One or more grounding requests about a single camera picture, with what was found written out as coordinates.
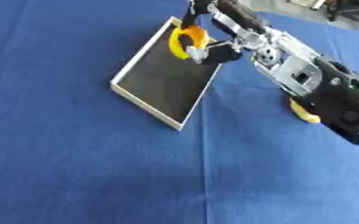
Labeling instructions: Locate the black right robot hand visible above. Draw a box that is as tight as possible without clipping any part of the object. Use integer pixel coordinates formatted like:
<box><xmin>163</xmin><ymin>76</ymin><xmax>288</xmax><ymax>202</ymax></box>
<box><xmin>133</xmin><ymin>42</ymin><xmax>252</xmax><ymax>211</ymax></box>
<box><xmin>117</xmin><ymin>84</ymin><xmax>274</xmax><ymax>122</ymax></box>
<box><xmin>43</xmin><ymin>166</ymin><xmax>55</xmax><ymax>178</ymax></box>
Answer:
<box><xmin>179</xmin><ymin>0</ymin><xmax>271</xmax><ymax>65</ymax></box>

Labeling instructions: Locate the yellow and orange ring toy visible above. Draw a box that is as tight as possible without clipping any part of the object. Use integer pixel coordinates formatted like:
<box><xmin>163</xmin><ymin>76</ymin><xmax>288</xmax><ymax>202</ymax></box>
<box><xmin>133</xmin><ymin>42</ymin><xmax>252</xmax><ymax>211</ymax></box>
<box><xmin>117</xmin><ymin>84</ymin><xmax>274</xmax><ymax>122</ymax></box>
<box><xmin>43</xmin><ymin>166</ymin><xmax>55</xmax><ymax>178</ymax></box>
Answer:
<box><xmin>167</xmin><ymin>24</ymin><xmax>210</xmax><ymax>60</ymax></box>

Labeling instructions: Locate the cardboard box with dark inside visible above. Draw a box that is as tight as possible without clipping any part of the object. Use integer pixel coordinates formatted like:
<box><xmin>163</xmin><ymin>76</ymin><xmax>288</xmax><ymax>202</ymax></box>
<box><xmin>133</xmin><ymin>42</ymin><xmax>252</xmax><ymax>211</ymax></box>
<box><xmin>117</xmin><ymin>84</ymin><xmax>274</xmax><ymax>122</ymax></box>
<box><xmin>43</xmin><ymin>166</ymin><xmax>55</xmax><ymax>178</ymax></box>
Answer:
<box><xmin>109</xmin><ymin>16</ymin><xmax>224</xmax><ymax>132</ymax></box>

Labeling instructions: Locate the black chair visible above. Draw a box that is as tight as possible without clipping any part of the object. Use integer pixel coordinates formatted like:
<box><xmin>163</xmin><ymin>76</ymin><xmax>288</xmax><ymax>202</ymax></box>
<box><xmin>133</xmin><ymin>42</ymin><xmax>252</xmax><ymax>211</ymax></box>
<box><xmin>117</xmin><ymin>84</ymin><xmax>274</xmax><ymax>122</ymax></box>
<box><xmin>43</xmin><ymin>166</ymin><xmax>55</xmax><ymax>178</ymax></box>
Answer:
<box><xmin>323</xmin><ymin>0</ymin><xmax>359</xmax><ymax>33</ymax></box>

